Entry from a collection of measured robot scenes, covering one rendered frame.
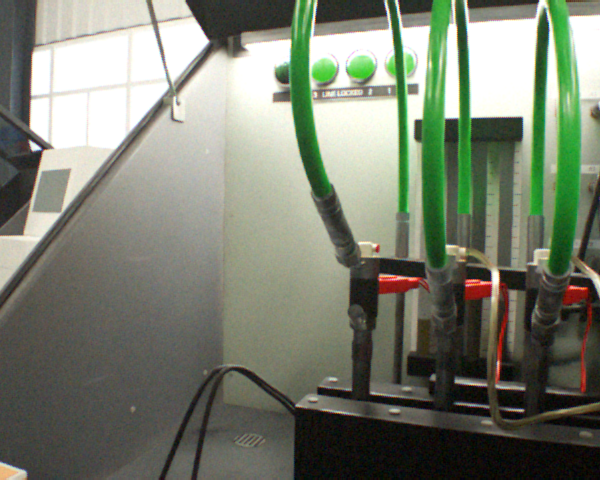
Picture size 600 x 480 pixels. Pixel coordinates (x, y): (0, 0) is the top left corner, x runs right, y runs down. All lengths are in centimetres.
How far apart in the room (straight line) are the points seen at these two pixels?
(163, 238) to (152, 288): 7
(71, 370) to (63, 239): 15
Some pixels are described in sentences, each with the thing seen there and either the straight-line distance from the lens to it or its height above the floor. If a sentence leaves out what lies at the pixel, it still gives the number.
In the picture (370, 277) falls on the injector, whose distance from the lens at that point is 49.
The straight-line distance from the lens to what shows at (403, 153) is 69.
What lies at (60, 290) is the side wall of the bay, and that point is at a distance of 60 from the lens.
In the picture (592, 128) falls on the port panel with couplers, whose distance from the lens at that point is 78.
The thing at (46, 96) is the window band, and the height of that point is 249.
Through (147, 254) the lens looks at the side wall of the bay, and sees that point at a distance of 71.
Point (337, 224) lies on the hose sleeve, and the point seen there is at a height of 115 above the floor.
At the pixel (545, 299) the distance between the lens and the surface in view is 40.
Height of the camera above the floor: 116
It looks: 3 degrees down
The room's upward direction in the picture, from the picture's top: 1 degrees clockwise
